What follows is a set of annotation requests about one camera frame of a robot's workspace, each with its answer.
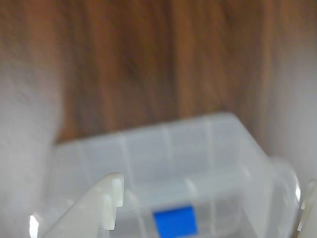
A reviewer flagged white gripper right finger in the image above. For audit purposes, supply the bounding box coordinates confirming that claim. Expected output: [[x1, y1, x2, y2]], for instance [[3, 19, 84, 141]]
[[296, 179, 317, 238]]

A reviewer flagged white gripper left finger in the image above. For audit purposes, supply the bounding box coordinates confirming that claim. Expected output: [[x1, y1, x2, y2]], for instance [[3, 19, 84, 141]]
[[41, 173, 125, 238]]

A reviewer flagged blue cube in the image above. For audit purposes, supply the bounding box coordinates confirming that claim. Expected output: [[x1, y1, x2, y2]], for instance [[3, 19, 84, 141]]
[[153, 204, 199, 238]]

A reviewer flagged clear plastic container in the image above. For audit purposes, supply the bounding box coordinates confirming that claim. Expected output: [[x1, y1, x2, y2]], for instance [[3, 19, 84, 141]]
[[28, 112, 304, 238]]

